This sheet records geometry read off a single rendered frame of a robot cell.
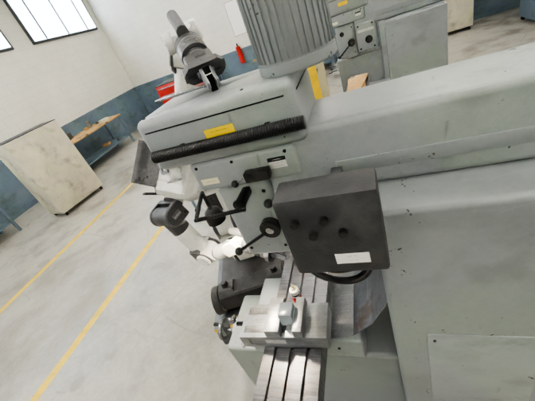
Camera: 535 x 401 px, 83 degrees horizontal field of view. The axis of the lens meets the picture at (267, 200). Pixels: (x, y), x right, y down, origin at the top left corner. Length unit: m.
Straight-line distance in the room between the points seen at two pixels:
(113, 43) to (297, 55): 11.91
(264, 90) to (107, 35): 11.93
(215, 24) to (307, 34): 9.91
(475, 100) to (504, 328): 0.66
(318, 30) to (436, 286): 0.71
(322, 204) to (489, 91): 0.43
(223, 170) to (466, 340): 0.90
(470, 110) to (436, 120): 0.06
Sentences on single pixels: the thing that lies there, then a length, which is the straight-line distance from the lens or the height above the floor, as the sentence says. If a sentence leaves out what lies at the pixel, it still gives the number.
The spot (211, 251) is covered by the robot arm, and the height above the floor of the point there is 1.16.
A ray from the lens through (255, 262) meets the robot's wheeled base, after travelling 2.25.
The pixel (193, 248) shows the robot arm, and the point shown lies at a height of 1.21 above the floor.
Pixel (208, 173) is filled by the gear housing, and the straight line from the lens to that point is 0.92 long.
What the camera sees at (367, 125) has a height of 1.73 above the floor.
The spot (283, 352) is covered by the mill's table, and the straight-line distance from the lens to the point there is 1.29.
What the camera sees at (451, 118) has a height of 1.70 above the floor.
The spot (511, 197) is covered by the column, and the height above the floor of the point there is 1.55.
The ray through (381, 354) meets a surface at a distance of 1.45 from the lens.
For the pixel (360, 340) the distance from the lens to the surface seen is 1.34.
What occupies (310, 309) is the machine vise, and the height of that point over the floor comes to 1.03.
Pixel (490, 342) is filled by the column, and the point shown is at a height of 1.02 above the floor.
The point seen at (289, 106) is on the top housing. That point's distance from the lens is 0.75.
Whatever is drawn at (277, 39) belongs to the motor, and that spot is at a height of 1.97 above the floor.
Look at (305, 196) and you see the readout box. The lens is 0.57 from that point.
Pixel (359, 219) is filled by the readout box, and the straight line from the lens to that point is 0.59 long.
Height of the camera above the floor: 2.04
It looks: 31 degrees down
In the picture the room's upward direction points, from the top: 22 degrees counter-clockwise
